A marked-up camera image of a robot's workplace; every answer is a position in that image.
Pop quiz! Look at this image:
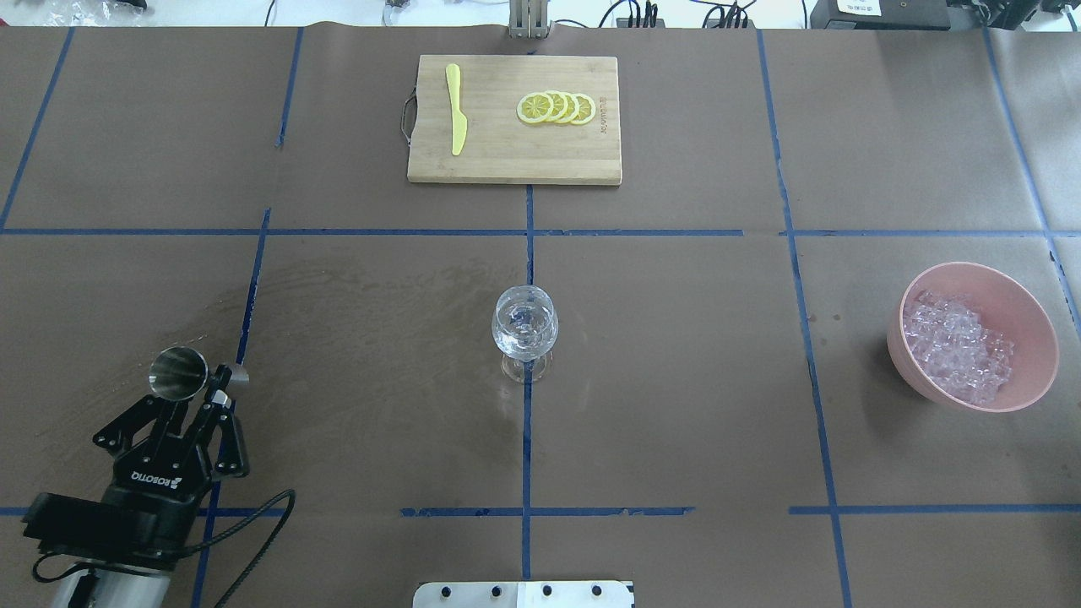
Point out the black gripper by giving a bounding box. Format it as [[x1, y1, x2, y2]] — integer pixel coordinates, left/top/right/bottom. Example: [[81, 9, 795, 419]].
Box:
[[92, 365, 250, 524]]

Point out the steel jigger cup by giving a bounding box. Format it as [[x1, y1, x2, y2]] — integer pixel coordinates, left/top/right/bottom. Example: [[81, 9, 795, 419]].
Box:
[[148, 346, 250, 404]]

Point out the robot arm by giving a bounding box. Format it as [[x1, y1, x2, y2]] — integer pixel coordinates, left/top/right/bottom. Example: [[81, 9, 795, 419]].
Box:
[[23, 365, 250, 607]]

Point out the clear wine glass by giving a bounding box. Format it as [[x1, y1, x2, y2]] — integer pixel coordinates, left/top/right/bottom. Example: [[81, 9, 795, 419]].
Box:
[[491, 285, 559, 384]]

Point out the clear ice cubes pile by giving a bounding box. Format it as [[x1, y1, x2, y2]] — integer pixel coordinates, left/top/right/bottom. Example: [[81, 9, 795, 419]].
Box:
[[903, 290, 1016, 405]]

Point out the yellow plastic knife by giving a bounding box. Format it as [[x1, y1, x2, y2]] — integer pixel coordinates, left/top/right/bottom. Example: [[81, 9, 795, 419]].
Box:
[[445, 62, 470, 155]]

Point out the wooden cutting board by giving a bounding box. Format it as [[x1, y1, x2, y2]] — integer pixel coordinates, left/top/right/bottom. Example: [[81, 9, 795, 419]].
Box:
[[408, 54, 624, 186]]

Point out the clear plastic bag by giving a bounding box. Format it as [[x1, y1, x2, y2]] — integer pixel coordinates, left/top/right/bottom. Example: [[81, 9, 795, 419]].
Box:
[[35, 1, 148, 27]]

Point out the lemon slice leftmost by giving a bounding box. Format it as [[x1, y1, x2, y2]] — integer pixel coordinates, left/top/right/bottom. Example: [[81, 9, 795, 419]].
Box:
[[516, 92, 556, 124]]

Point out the lemon slice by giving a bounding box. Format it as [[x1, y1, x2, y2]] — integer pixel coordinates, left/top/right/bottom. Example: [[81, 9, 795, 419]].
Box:
[[570, 93, 597, 125], [543, 91, 570, 122], [555, 92, 580, 124], [516, 92, 556, 124]]

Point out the lemon slice rightmost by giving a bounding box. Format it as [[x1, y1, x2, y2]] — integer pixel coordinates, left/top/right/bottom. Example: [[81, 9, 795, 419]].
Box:
[[570, 93, 597, 125]]

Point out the black box device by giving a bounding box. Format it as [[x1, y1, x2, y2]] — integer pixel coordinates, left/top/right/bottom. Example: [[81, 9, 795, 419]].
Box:
[[808, 1, 951, 31]]

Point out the pink bowl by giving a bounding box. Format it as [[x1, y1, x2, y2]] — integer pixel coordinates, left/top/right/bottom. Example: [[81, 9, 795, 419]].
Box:
[[888, 262, 1059, 413]]

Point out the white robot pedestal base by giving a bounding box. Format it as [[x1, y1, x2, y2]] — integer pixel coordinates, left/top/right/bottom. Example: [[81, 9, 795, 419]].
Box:
[[410, 580, 636, 607]]

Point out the aluminium frame post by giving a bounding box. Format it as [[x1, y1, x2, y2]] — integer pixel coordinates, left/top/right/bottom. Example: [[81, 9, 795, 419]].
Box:
[[508, 0, 551, 40]]

